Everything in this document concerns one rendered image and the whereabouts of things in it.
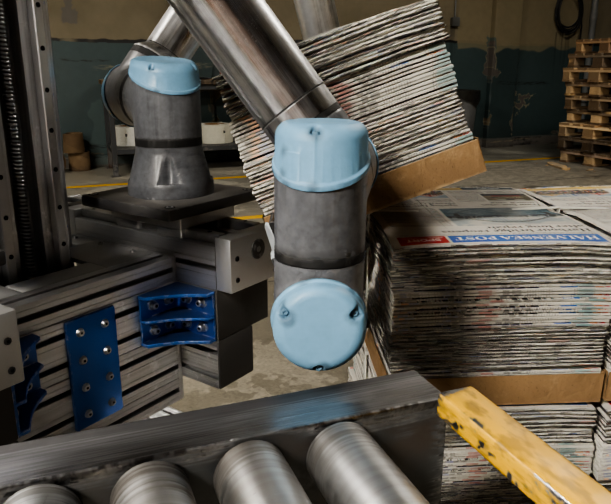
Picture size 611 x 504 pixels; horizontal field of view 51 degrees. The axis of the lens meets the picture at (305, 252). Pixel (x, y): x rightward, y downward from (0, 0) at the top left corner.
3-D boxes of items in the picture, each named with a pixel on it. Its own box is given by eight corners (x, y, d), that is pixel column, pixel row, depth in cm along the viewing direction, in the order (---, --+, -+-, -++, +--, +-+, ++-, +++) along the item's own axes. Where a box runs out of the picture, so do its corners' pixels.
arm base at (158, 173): (110, 193, 114) (105, 137, 111) (173, 181, 126) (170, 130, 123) (170, 203, 106) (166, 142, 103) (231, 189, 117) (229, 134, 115)
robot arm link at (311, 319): (373, 278, 48) (369, 381, 50) (361, 239, 59) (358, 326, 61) (268, 276, 48) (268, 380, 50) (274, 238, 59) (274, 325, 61)
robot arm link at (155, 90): (147, 141, 105) (141, 54, 101) (121, 134, 116) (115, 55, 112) (214, 137, 111) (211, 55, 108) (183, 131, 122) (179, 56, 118)
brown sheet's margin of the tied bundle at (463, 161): (278, 223, 98) (267, 197, 97) (459, 157, 96) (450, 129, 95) (273, 248, 83) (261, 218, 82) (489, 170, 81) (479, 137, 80)
